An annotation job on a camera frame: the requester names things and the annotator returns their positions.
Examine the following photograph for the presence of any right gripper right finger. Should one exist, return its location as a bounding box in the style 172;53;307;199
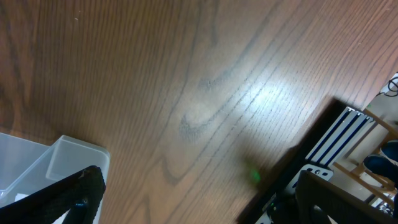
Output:
295;170;397;223

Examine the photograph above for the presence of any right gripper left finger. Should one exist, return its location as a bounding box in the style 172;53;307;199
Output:
1;166;106;224

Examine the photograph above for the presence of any clear plastic storage container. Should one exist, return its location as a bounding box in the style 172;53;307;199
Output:
1;133;110;207

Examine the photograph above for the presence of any dark blue shoe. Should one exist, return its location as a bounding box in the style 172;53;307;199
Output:
363;140;397;188

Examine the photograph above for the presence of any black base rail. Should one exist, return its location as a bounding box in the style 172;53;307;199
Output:
236;98;346;223

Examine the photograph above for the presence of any white aluminium frame profile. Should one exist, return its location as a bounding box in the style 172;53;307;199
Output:
283;107;373;195

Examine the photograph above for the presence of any wooden chair frame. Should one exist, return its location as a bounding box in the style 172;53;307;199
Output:
333;109;397;208

